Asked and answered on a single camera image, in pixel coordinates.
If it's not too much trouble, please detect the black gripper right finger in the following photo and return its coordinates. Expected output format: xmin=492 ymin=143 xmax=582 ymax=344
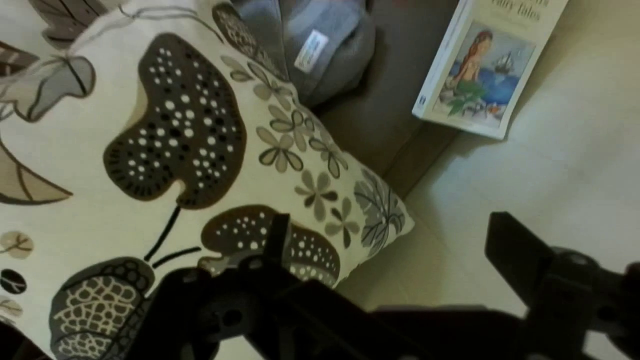
xmin=486 ymin=210 xmax=599 ymax=342

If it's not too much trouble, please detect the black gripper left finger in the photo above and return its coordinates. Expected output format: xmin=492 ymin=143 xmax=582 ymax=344
xmin=256 ymin=212 xmax=366 ymax=337

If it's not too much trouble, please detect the white pillow with dotted mushroom print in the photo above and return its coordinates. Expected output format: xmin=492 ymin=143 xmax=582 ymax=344
xmin=0 ymin=0 xmax=415 ymax=360

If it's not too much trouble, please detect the grey-brown sofa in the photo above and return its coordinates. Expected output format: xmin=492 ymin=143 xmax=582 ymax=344
xmin=312 ymin=0 xmax=467 ymax=203

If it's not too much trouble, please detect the blue-grey cloth with label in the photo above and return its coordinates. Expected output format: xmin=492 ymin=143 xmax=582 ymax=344
xmin=227 ymin=0 xmax=377 ymax=108

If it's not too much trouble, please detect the fairy tale book with mermaid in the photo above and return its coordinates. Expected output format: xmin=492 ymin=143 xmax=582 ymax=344
xmin=410 ymin=0 xmax=569 ymax=143

